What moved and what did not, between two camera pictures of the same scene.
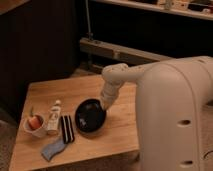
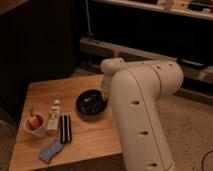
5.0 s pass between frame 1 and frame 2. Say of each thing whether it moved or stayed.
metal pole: stayed
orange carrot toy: stayed
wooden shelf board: stayed
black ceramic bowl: moved
